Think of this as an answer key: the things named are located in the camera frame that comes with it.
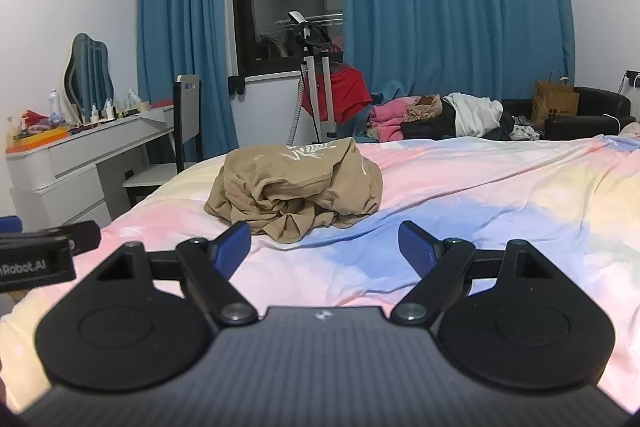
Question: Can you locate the tan t-shirt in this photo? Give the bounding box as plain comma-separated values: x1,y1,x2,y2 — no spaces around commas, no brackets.
203,138,384,243

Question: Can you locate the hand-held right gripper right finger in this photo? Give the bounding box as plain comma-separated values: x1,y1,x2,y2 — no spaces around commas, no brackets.
390,221,556,328

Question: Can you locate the narrow blue curtain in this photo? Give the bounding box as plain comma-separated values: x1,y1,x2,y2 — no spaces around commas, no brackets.
136,0,240,164

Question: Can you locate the white bottle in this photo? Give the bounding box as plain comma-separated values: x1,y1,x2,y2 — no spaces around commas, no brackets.
48,90,66,124

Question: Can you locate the pink cloth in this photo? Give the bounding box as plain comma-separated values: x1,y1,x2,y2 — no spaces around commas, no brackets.
367,102,417,142

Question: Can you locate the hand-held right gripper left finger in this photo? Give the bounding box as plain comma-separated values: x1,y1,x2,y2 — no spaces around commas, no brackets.
95,222,259,328

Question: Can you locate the silver tripod with camera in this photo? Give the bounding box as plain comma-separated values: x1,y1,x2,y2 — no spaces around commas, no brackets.
287,11,346,146

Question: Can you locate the white garment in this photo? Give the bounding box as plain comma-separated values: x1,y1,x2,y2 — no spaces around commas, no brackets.
442,92,504,138

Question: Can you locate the black sofa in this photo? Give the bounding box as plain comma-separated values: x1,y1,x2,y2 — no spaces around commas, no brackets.
500,86,634,140

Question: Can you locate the wide blue curtain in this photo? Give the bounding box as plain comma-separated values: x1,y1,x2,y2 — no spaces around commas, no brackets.
339,0,575,108

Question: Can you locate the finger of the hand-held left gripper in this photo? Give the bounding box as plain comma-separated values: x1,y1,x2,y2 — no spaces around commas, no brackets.
30,221,101,254

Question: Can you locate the brown paper bag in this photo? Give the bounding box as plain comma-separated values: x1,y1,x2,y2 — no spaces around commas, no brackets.
531,72,581,130

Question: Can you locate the pastel bed cover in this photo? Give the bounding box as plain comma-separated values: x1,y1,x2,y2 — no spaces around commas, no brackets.
0,133,640,414

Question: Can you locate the white dressing table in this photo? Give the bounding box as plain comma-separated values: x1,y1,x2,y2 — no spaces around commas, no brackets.
5,104,176,233

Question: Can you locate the orange tray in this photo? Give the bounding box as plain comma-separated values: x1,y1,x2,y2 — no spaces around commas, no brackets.
6,127,70,154

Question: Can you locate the black and white chair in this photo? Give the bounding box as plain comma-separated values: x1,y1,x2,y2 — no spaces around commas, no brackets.
122,74,204,208

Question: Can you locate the light brown cloth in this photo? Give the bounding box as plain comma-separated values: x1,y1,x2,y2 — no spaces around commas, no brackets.
402,94,447,122

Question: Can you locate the black garment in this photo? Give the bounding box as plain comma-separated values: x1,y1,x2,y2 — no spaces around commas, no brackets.
400,104,463,140

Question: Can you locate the red garment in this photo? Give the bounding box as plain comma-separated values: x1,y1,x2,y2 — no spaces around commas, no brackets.
300,64,374,122

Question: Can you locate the wavy-edged mirror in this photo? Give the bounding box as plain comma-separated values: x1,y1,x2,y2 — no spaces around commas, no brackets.
63,33,115,112

